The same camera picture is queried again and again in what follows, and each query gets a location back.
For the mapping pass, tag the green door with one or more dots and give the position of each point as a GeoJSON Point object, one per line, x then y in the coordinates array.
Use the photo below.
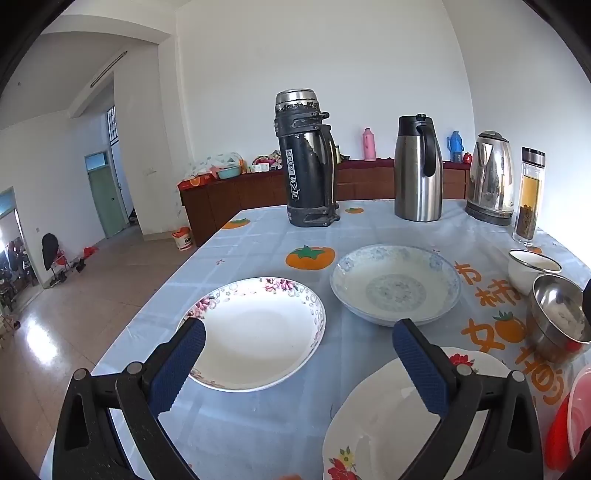
{"type": "Point", "coordinates": [106, 203]}

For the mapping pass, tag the stainless steel bowl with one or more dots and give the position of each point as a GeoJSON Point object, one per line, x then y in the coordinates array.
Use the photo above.
{"type": "Point", "coordinates": [554, 309]}

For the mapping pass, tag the white plastic bucket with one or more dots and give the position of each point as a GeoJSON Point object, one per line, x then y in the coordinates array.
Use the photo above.
{"type": "Point", "coordinates": [183, 240]}

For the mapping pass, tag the brown wooden sideboard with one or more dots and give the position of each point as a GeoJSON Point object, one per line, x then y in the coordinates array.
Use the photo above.
{"type": "Point", "coordinates": [240, 198]}

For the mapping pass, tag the white enamel bowl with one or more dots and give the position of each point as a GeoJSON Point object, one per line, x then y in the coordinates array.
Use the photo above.
{"type": "Point", "coordinates": [524, 274]}

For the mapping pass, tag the blue thermos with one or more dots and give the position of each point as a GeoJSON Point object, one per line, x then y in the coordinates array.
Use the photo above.
{"type": "Point", "coordinates": [455, 146]}

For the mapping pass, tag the red flower white plate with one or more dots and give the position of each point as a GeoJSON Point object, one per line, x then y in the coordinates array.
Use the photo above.
{"type": "Point", "coordinates": [383, 415]}

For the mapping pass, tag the black jacket on chair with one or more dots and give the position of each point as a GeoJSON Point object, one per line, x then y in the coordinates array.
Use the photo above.
{"type": "Point", "coordinates": [49, 251]}

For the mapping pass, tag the pink thermos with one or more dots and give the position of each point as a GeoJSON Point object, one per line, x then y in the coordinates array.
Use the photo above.
{"type": "Point", "coordinates": [369, 145]}

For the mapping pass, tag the black thermos flask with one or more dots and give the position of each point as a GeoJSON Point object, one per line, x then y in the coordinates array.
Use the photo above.
{"type": "Point", "coordinates": [302, 175]}

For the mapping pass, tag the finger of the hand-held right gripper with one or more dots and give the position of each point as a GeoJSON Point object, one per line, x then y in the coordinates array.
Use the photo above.
{"type": "Point", "coordinates": [588, 307]}

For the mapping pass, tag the stainless steel carafe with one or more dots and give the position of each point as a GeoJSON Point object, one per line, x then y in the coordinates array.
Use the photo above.
{"type": "Point", "coordinates": [415, 184]}

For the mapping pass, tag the mesh food cover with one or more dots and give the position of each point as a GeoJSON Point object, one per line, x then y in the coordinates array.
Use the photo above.
{"type": "Point", "coordinates": [207, 164]}

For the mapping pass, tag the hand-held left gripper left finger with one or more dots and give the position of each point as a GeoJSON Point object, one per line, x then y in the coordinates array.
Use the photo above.
{"type": "Point", "coordinates": [180, 364]}

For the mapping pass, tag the persimmon print tablecloth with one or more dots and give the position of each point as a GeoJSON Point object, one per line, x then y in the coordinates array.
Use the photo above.
{"type": "Point", "coordinates": [258, 258]}

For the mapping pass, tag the blue patterned deep plate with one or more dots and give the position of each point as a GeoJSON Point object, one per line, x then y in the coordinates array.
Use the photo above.
{"type": "Point", "coordinates": [397, 277]}

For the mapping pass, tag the teal basin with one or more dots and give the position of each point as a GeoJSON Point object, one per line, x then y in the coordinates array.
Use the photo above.
{"type": "Point", "coordinates": [228, 173]}

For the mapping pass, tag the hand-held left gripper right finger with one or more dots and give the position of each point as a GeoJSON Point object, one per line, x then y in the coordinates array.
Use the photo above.
{"type": "Point", "coordinates": [422, 364]}

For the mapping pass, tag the red plastic bowl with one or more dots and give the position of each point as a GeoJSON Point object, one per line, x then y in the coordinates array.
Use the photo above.
{"type": "Point", "coordinates": [561, 434]}

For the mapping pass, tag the orange cardboard box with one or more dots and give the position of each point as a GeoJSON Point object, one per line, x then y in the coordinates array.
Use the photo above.
{"type": "Point", "coordinates": [196, 182]}

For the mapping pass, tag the fluorescent tube light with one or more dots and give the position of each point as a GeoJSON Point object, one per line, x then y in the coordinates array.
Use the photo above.
{"type": "Point", "coordinates": [108, 69]}

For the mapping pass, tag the pink floral rim plate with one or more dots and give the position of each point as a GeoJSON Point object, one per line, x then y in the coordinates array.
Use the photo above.
{"type": "Point", "coordinates": [258, 332]}

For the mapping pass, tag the glass tea bottle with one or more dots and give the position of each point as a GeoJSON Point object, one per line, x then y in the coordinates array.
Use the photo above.
{"type": "Point", "coordinates": [528, 198]}

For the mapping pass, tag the red item on floor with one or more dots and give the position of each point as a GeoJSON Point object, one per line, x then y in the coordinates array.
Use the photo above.
{"type": "Point", "coordinates": [91, 251]}

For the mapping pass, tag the steel electric kettle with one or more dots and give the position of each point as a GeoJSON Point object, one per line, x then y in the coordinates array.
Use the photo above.
{"type": "Point", "coordinates": [489, 180]}

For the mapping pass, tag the floral cloth pile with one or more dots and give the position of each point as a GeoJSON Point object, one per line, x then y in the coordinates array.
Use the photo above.
{"type": "Point", "coordinates": [267, 161]}

